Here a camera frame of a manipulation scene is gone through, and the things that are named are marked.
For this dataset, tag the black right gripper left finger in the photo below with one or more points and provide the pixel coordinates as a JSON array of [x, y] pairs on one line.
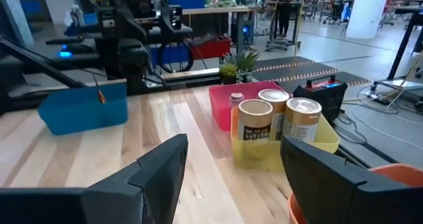
[[99, 207]]

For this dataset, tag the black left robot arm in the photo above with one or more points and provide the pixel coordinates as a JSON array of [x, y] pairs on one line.
[[133, 55]]

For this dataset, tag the wooden-top workbench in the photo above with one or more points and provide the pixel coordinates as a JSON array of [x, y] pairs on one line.
[[215, 10]]

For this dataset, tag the potted succulent plant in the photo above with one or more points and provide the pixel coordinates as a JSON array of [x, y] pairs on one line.
[[238, 67]]

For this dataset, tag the pink plastic bin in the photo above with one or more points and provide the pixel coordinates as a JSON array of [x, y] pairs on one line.
[[221, 101]]

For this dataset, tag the black red power station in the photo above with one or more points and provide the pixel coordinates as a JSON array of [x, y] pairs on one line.
[[320, 95]]

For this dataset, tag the small glass spice jar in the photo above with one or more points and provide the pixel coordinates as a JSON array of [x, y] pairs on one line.
[[236, 99]]

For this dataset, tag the tan cardboard spice cylinder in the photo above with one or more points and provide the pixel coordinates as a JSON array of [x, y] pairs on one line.
[[254, 116], [274, 96], [301, 118]]

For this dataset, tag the red plastic crate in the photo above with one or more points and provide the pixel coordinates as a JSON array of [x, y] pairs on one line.
[[215, 49]]

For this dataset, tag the teal plastic bin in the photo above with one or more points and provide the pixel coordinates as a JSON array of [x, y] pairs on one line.
[[82, 111]]

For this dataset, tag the black office desk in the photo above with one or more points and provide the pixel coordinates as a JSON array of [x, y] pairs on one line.
[[79, 60]]

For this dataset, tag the black computer tower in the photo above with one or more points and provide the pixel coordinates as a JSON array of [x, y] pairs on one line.
[[246, 35]]

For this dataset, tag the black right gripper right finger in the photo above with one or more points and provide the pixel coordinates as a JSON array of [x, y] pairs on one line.
[[347, 201]]

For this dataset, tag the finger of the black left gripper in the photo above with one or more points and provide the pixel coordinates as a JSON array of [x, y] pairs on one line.
[[171, 17], [105, 17]]

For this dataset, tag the black wheeled desk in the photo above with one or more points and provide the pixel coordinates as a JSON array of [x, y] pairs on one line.
[[401, 45]]

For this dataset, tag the yellow plastic bin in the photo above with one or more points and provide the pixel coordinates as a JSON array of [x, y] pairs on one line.
[[254, 154]]

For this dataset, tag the hazard-striped black floor mat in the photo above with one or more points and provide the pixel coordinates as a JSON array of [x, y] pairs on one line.
[[297, 75]]

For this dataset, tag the person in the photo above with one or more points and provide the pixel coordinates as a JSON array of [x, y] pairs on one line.
[[285, 19]]

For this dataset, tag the orange plastic bin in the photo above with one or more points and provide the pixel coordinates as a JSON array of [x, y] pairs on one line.
[[400, 174]]

